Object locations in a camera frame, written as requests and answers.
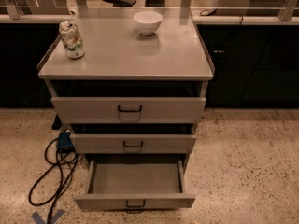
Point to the grey bottom drawer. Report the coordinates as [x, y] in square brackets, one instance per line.
[135, 182]

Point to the grey drawer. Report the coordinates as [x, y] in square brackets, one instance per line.
[95, 110]
[133, 143]
[135, 182]

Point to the grey metal drawer cabinet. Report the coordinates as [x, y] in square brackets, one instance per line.
[121, 62]

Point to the grey top drawer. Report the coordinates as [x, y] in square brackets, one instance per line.
[95, 110]

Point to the grey middle drawer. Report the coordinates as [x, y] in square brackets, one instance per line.
[133, 143]

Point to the white ceramic bowl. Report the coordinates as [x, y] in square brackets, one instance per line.
[147, 22]

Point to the blue power box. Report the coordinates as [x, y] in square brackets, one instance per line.
[64, 142]

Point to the crushed white green can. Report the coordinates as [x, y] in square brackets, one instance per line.
[71, 39]

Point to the black office chair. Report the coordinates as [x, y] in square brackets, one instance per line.
[121, 3]

